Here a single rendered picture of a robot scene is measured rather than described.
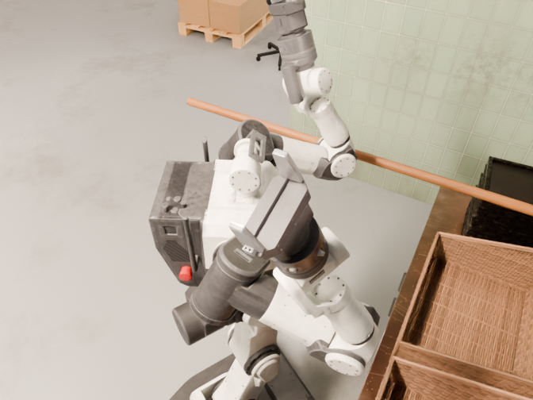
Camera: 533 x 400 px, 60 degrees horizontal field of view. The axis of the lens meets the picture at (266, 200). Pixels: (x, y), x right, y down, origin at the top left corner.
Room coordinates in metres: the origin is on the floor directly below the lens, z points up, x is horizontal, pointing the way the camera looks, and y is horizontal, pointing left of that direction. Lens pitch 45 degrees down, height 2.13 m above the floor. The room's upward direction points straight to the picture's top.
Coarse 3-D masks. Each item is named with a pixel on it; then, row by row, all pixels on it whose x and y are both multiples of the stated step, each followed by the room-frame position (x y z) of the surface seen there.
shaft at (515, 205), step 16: (224, 112) 1.38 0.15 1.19; (272, 128) 1.28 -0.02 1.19; (288, 128) 1.27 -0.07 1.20; (368, 160) 1.11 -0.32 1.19; (384, 160) 1.10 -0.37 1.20; (416, 176) 1.04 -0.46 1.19; (432, 176) 1.02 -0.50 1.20; (464, 192) 0.97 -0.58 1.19; (480, 192) 0.96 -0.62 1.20; (512, 208) 0.91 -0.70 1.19; (528, 208) 0.89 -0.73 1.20
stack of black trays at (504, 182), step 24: (504, 168) 1.41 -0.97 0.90; (528, 168) 1.40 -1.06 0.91; (504, 192) 1.27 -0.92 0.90; (528, 192) 1.27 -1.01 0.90; (480, 216) 1.22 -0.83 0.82; (504, 216) 1.19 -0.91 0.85; (528, 216) 1.16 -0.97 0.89; (504, 240) 1.17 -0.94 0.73; (528, 240) 1.14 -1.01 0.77; (528, 264) 1.11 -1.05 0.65
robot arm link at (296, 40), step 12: (300, 0) 1.06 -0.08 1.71; (276, 12) 1.09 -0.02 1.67; (288, 12) 1.05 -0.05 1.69; (300, 12) 1.07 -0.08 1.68; (276, 24) 1.11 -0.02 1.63; (288, 24) 1.05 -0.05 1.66; (300, 24) 1.06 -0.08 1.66; (288, 36) 1.06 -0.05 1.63; (300, 36) 1.04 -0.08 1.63; (312, 36) 1.07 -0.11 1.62; (288, 48) 1.04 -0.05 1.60; (300, 48) 1.03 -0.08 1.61; (312, 48) 1.05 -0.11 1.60
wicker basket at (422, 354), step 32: (448, 256) 1.18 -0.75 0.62; (480, 256) 1.13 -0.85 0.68; (512, 256) 1.08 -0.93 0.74; (416, 288) 0.95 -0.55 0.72; (448, 288) 1.04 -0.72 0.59; (480, 288) 1.04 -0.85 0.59; (512, 288) 1.04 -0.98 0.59; (448, 320) 0.90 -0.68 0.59; (480, 320) 0.90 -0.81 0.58; (512, 320) 0.90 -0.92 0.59; (416, 352) 0.71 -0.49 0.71; (448, 352) 0.77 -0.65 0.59; (480, 352) 0.77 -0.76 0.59; (512, 352) 0.77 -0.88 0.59; (512, 384) 0.58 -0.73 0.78
